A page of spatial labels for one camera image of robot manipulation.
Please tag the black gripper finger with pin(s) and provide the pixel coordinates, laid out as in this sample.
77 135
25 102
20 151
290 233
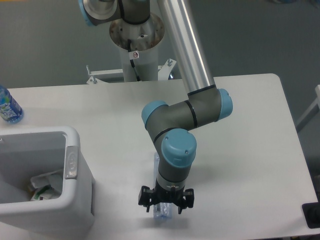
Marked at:
186 200
145 197

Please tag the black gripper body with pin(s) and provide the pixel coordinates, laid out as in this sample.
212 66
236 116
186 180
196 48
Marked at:
161 195

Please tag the clear plastic bottle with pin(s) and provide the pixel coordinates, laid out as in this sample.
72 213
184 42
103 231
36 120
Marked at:
162 211

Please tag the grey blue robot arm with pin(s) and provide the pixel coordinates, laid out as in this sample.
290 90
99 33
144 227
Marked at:
169 126

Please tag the trash inside can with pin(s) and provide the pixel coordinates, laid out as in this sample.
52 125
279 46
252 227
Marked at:
46 186

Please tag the white plastic trash can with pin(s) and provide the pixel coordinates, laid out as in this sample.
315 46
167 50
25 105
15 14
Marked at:
29 152

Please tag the black device at edge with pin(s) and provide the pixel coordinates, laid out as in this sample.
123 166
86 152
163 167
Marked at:
311 213

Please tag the blue labelled water bottle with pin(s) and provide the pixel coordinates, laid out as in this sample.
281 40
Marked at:
10 111

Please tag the white metal base bracket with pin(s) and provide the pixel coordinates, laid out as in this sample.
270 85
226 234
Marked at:
165 72

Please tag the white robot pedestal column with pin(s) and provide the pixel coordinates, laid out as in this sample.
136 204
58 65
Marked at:
138 47

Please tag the white frame at right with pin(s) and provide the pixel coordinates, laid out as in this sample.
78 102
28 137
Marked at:
310 112

